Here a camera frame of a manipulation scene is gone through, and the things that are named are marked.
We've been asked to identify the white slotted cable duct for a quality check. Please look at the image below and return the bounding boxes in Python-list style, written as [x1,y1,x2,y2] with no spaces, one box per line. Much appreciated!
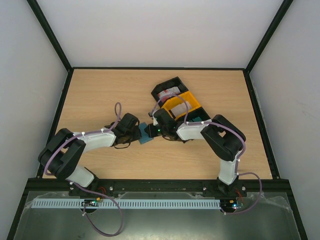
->
[30,198,221,210]

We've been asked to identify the black bin with red cards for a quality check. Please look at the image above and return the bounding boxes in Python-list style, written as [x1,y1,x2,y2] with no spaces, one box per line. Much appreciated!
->
[151,76,189,107]

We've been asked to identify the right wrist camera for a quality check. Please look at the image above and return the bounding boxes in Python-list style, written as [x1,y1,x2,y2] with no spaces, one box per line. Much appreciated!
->
[152,115,159,126]

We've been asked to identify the black bin with teal cards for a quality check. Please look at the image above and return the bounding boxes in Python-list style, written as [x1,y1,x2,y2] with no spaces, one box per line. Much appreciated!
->
[186,107,211,122]

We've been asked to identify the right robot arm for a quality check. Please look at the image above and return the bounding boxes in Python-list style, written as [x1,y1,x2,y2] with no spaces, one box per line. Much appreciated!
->
[143,109,246,196]

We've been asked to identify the teal card stack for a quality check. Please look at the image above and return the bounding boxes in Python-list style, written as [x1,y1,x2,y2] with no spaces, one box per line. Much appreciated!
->
[192,116,203,123]

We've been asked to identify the red white card stack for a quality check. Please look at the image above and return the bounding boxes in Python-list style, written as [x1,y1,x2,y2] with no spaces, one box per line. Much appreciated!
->
[157,86,181,101]

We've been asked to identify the white pink card stack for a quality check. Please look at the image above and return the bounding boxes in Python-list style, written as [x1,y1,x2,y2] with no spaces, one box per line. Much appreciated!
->
[171,101,192,118]

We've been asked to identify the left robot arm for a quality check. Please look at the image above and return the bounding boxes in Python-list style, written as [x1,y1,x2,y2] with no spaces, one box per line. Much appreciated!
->
[38,113,141,188]

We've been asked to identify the yellow plastic bin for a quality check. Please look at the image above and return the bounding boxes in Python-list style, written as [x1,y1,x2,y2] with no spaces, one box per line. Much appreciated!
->
[162,91,201,120]

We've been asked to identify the black enclosure frame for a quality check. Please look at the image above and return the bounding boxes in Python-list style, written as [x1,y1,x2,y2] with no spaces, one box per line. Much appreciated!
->
[4,0,308,240]

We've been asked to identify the teal card holder wallet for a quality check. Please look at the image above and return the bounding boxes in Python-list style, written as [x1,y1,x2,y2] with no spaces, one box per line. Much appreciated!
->
[138,122,153,145]

